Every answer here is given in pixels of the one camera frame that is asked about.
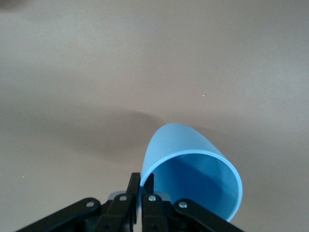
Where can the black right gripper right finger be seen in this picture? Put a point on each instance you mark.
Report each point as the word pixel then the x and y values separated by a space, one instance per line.
pixel 164 217

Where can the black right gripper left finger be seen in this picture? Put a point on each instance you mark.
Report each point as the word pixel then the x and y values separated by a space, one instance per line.
pixel 101 217

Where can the blue plastic cup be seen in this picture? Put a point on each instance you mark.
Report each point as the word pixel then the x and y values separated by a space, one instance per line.
pixel 193 145

